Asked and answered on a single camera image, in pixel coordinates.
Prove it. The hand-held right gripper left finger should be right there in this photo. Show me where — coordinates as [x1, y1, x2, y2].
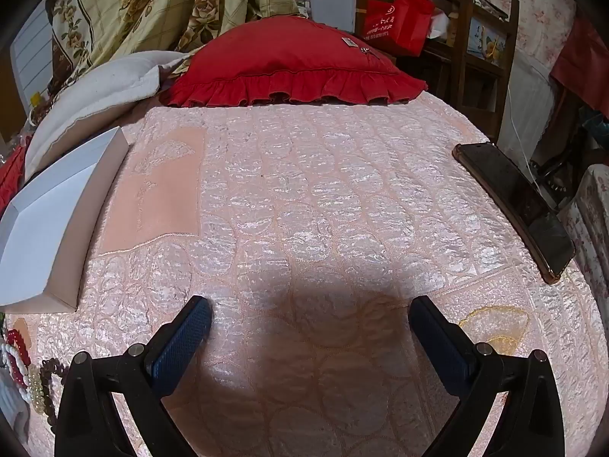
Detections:
[54, 295, 213, 457]

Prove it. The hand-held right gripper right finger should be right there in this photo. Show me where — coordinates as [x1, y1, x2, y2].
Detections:
[408, 295, 567, 457]

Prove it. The brown bead bracelet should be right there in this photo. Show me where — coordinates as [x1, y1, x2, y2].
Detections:
[38, 359, 65, 424]

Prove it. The clear spiral hair tie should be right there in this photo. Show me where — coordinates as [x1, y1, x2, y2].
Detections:
[26, 366, 46, 412]

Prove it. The red bead bracelet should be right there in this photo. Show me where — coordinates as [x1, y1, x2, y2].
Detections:
[4, 329, 32, 387]

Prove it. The white bead necklace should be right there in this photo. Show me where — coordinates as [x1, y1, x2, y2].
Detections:
[0, 340, 29, 401]

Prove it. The white cardboard box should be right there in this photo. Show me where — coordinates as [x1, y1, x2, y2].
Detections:
[0, 126, 130, 313]

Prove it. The smartphone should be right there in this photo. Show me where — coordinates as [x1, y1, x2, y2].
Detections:
[452, 143, 576, 285]

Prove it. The pink quilted bedspread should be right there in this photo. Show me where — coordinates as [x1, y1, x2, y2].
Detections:
[0, 93, 609, 457]

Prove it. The floral tablecloth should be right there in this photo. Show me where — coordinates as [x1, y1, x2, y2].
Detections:
[571, 164, 609, 296]

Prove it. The red ruffled pillow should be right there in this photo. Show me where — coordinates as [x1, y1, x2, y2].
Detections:
[159, 16, 428, 108]
[0, 145, 29, 215]

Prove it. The cream pillow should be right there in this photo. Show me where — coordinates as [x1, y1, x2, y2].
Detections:
[24, 51, 201, 182]

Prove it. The wooden chair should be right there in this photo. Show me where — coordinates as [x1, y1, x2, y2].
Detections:
[414, 0, 520, 144]

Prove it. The red cloth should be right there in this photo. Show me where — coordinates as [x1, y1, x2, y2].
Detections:
[549, 19, 609, 101]

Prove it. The white board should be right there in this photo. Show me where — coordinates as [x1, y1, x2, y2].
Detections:
[12, 10, 53, 110]

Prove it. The red shopping bag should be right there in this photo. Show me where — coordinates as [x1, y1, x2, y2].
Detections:
[362, 0, 436, 56]

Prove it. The floral quilt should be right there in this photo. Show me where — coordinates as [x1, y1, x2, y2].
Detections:
[45, 0, 305, 86]

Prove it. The floral curtain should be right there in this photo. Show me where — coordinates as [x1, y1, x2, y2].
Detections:
[476, 0, 579, 77]

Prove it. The white cable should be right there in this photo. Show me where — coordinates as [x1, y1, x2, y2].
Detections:
[507, 90, 538, 182]

